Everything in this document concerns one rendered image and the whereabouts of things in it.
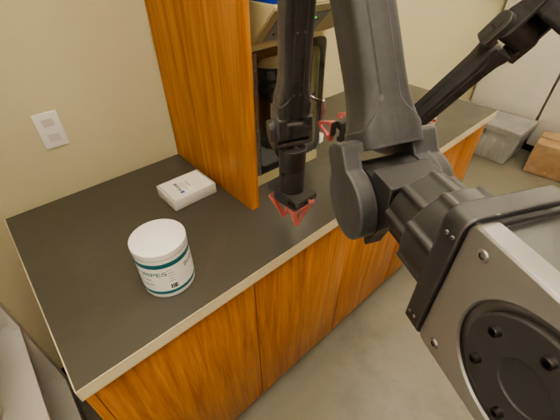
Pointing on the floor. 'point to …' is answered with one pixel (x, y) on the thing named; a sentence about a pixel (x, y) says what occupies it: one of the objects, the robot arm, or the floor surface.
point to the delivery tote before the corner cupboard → (504, 136)
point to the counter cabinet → (259, 329)
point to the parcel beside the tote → (545, 157)
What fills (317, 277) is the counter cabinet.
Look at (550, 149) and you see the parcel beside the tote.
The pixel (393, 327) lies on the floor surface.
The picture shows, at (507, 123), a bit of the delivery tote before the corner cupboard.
